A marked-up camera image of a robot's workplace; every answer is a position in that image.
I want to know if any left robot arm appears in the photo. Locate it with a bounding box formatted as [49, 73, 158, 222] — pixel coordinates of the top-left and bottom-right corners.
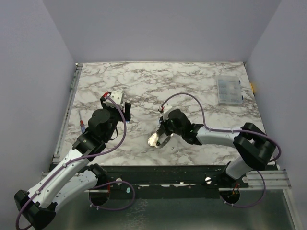
[14, 96, 131, 230]

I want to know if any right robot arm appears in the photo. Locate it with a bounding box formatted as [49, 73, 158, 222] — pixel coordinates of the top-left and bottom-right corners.
[159, 109, 277, 187]

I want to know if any red blue screwdriver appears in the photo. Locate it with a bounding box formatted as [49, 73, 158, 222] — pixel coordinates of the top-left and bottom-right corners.
[78, 110, 86, 133]

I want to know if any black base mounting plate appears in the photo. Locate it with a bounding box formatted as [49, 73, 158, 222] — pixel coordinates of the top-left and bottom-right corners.
[79, 165, 250, 199]

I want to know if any clear plastic screw organizer box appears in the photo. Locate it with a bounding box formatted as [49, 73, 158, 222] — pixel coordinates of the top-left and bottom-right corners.
[216, 76, 243, 106]

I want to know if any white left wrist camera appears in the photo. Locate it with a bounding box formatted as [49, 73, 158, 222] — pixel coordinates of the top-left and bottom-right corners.
[100, 91, 124, 109]

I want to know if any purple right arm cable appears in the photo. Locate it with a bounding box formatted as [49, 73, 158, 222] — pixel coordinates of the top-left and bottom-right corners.
[161, 93, 281, 208]

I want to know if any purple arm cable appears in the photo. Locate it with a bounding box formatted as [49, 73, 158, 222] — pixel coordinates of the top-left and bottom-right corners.
[15, 95, 128, 230]
[161, 93, 281, 208]

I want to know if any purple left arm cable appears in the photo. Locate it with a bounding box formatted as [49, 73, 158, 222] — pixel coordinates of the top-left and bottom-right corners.
[15, 95, 128, 230]

